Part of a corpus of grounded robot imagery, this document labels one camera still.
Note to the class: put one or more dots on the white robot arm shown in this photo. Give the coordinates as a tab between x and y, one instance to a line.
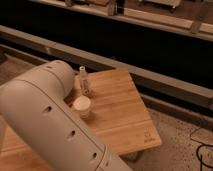
33	105

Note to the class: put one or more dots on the white paper cup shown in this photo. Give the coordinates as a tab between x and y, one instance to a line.
82	106

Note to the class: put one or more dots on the clear plastic bottle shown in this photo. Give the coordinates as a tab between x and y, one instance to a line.
84	81

